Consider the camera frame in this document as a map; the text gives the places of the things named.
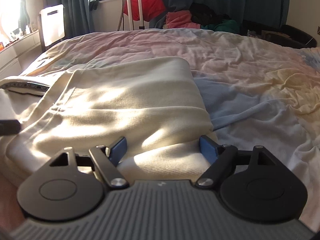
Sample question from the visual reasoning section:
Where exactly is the pink coral garment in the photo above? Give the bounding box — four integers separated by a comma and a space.
163, 10, 201, 29

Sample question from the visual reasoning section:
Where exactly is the cream white zip sweatshirt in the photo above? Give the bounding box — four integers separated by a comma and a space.
1, 57, 213, 185

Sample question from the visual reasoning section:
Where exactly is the red garment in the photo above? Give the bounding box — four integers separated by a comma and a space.
131, 0, 166, 22

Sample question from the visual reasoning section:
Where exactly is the black garment pile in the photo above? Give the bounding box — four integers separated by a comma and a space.
189, 3, 231, 26

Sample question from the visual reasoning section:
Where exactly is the green garment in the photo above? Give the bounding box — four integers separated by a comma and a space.
201, 20, 240, 34

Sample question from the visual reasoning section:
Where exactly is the white board dark chair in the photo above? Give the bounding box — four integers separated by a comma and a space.
38, 4, 65, 52

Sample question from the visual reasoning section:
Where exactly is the white dresser cabinet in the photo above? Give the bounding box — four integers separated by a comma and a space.
0, 30, 42, 79

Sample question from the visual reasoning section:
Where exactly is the pastel rainbow bed sheet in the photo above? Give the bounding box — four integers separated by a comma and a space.
1, 29, 319, 231

